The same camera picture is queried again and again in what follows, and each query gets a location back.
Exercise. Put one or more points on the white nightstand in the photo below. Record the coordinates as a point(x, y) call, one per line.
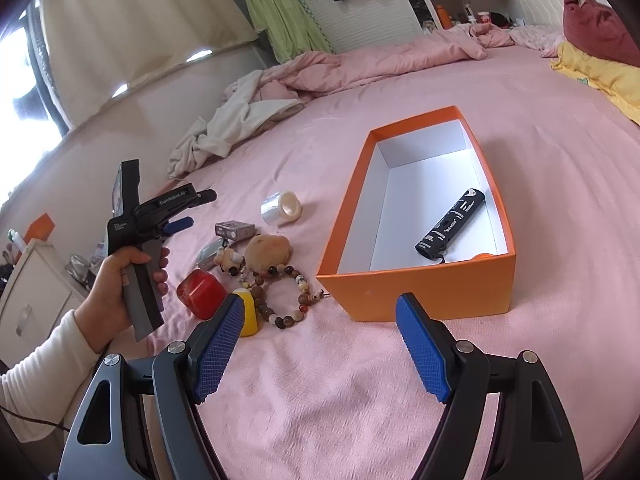
point(30, 300)

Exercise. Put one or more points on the black printed tube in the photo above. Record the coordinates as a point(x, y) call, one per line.
point(450, 227)

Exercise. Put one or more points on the white louvered panel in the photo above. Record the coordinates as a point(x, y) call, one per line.
point(370, 20)

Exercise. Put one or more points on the person's left hand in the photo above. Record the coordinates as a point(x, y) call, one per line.
point(107, 290)

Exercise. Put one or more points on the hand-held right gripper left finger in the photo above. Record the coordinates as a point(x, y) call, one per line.
point(220, 355)

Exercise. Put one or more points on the small orange box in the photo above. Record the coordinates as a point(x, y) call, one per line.
point(40, 227)

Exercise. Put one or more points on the red rounded container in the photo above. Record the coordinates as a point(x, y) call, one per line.
point(200, 292)

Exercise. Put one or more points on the pink floral pillow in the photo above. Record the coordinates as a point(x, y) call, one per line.
point(537, 37)

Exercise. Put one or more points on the brown card box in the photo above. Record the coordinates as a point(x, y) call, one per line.
point(232, 230)

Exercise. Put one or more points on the green hanging garment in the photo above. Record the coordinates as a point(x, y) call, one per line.
point(280, 15)

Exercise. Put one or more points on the clear tape roll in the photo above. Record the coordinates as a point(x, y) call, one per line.
point(280, 208)

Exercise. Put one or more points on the pink bed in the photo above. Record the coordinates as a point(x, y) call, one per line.
point(550, 210)

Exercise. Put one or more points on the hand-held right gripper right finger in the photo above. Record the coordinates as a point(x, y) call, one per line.
point(425, 355)

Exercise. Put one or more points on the orange bottle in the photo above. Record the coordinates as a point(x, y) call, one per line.
point(442, 16)

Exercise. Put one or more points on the beige crumpled garment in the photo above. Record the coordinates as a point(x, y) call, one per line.
point(235, 120)

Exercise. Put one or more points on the orange cardboard box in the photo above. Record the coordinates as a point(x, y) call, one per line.
point(425, 290)

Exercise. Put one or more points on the yellow pillow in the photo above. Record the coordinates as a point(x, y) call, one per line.
point(600, 75)

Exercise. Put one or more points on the pink duvet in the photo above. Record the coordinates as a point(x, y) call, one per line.
point(375, 62)

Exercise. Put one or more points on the person's left forearm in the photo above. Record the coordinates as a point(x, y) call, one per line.
point(40, 380)

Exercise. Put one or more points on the beige curtain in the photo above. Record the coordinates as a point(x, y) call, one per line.
point(125, 25)

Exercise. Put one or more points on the yellow white capsule toy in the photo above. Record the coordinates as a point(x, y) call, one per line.
point(248, 315)

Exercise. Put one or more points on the dark red pillow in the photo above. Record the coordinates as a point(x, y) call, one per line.
point(595, 30)

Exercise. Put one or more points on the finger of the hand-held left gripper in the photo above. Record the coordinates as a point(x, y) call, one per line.
point(206, 197)
point(177, 225)

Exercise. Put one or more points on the clear plastic sleeve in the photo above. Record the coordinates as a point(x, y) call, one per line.
point(207, 252)

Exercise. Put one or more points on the beige plush toy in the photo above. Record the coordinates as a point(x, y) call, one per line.
point(267, 252)

